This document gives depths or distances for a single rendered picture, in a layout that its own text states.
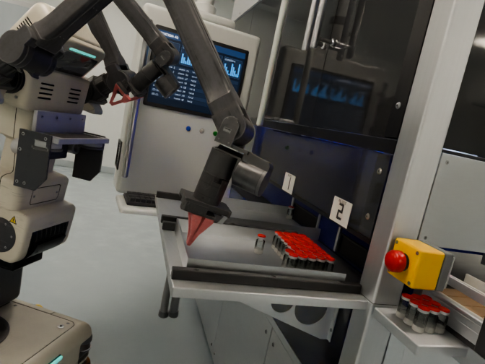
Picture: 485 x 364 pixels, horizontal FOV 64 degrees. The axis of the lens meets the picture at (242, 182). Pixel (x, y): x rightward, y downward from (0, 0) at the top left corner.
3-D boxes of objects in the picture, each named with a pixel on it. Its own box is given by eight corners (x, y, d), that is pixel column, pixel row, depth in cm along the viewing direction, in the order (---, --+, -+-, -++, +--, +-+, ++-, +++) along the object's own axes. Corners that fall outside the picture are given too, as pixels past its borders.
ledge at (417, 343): (427, 318, 81) (430, 310, 81) (479, 357, 69) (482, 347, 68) (371, 315, 77) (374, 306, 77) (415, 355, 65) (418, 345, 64)
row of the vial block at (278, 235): (277, 247, 101) (281, 230, 100) (304, 277, 84) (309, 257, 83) (270, 246, 100) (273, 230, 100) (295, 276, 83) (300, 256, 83)
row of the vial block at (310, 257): (285, 248, 102) (289, 232, 101) (314, 278, 85) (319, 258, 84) (277, 247, 101) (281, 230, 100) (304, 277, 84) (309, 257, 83)
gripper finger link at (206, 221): (201, 254, 76) (219, 211, 75) (167, 244, 74) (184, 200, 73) (196, 241, 83) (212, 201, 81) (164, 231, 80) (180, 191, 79)
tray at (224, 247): (296, 245, 107) (299, 233, 106) (342, 289, 82) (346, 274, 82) (174, 231, 97) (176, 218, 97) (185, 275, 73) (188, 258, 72)
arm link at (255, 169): (239, 122, 81) (225, 113, 72) (288, 142, 78) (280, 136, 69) (216, 174, 82) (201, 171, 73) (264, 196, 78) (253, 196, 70)
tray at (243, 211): (286, 215, 142) (289, 206, 142) (318, 240, 118) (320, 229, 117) (197, 203, 132) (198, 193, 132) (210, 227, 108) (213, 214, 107)
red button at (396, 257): (396, 268, 72) (402, 248, 72) (411, 276, 69) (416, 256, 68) (379, 266, 71) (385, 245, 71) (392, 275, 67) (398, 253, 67)
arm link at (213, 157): (220, 143, 79) (209, 141, 74) (250, 156, 78) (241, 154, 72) (208, 174, 80) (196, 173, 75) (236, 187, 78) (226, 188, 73)
